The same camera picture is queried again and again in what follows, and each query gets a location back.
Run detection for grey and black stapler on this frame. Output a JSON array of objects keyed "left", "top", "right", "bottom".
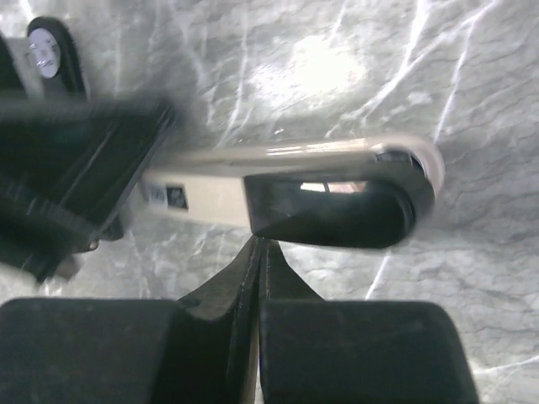
[{"left": 141, "top": 135, "right": 446, "bottom": 249}]

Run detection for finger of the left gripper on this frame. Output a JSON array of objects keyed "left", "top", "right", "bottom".
[{"left": 1, "top": 97, "right": 177, "bottom": 282}]

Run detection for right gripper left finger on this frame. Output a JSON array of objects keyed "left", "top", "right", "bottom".
[{"left": 1, "top": 238, "right": 259, "bottom": 403}]

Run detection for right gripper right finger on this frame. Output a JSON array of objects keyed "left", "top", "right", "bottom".
[{"left": 259, "top": 241, "right": 479, "bottom": 403}]

